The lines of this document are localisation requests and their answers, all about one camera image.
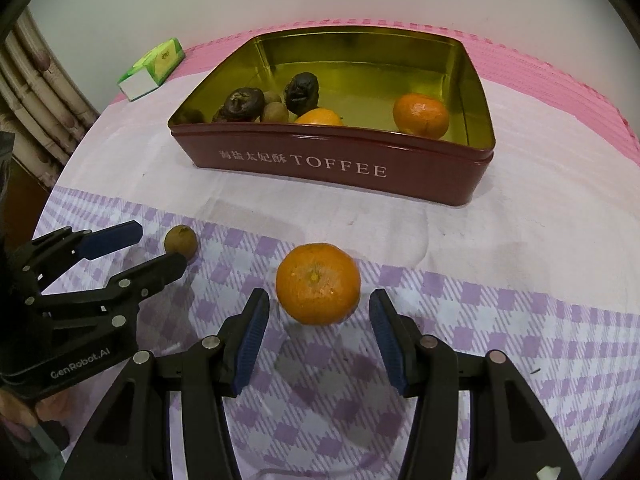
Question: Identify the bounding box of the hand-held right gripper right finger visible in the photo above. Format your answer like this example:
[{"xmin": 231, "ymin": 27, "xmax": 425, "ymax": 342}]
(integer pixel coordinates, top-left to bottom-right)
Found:
[{"xmin": 368, "ymin": 288, "xmax": 583, "ymax": 480}]

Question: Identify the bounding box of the large orange tangerine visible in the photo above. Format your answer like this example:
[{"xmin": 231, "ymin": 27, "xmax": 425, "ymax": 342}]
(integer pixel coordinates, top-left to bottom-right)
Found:
[{"xmin": 275, "ymin": 242, "xmax": 362, "ymax": 326}]

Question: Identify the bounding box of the red metal tin box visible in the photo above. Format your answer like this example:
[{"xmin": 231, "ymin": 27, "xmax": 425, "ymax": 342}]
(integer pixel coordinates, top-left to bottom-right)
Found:
[{"xmin": 167, "ymin": 25, "xmax": 496, "ymax": 207}]

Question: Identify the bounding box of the pink and purple checked tablecloth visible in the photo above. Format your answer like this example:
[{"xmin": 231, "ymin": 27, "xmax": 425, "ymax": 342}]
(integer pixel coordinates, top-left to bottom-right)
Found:
[{"xmin": 30, "ymin": 20, "xmax": 640, "ymax": 480}]

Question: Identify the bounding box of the person's left hand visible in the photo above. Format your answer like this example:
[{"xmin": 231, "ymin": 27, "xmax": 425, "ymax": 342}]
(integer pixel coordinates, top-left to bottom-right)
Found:
[{"xmin": 0, "ymin": 390, "xmax": 68, "ymax": 428}]

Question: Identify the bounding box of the beige patterned curtain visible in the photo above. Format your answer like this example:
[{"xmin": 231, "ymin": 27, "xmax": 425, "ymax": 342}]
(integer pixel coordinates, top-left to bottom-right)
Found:
[{"xmin": 0, "ymin": 7, "xmax": 99, "ymax": 168}]

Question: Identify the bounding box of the kiwi in tin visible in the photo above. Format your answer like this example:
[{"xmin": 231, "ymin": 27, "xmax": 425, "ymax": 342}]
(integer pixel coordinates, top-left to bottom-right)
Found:
[{"xmin": 260, "ymin": 102, "xmax": 290, "ymax": 124}]

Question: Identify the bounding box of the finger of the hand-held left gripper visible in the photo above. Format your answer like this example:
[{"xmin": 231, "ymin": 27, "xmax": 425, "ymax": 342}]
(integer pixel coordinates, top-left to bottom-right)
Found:
[
  {"xmin": 10, "ymin": 220, "xmax": 144, "ymax": 291},
  {"xmin": 25, "ymin": 252, "xmax": 188, "ymax": 330}
]

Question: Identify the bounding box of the green tissue box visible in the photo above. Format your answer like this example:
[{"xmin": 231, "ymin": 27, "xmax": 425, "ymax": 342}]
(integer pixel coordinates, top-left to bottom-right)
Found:
[{"xmin": 117, "ymin": 37, "xmax": 186, "ymax": 102}]

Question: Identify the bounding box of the small orange tangerine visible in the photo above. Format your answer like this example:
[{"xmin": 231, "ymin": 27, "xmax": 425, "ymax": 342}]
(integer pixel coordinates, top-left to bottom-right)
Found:
[{"xmin": 294, "ymin": 108, "xmax": 345, "ymax": 127}]

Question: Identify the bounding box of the dark wrinkled dried date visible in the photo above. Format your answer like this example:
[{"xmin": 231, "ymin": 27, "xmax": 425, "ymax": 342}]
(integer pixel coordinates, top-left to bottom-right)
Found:
[{"xmin": 284, "ymin": 73, "xmax": 320, "ymax": 116}]

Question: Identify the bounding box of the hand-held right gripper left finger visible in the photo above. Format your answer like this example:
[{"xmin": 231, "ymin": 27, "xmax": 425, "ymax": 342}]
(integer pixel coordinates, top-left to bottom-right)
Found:
[{"xmin": 60, "ymin": 288, "xmax": 271, "ymax": 480}]

